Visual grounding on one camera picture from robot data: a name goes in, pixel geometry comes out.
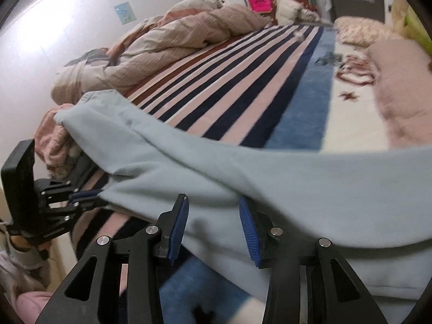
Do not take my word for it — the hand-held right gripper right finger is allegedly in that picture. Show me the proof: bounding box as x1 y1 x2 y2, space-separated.
238 196 389 324

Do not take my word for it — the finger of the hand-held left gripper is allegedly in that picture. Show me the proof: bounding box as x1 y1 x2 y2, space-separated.
26 200 113 244
40 157 102 205

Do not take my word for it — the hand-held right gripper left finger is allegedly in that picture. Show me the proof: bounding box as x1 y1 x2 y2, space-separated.
35 194 190 324

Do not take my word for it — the light blue sweatshirt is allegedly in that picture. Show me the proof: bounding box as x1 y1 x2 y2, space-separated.
54 90 432 302

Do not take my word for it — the pink plaid clothes pile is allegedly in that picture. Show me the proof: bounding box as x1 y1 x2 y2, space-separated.
34 104 85 179

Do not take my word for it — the pink cloth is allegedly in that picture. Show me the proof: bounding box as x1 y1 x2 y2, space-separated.
15 290 53 324

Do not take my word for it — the striped fleece blanket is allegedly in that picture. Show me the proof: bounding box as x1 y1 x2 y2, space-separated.
72 23 394 324

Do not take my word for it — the beige striped duvet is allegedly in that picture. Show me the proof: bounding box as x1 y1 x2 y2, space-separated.
50 0 271 105

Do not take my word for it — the pink fluffy pillow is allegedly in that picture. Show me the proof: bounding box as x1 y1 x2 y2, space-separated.
367 39 432 149

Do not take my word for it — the white cushion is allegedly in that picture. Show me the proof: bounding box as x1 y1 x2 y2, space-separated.
275 0 302 26

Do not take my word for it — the pink bag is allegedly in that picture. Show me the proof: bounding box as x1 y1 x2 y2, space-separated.
246 0 273 14

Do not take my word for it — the floral pillow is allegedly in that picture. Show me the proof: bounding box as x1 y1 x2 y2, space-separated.
334 16 404 47

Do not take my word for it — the dark headboard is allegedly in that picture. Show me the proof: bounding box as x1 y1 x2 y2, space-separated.
332 0 385 24

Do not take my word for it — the yellow plush toy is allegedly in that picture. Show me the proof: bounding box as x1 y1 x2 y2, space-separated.
390 0 432 51

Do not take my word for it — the blue wall poster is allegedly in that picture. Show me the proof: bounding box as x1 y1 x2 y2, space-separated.
114 2 137 25

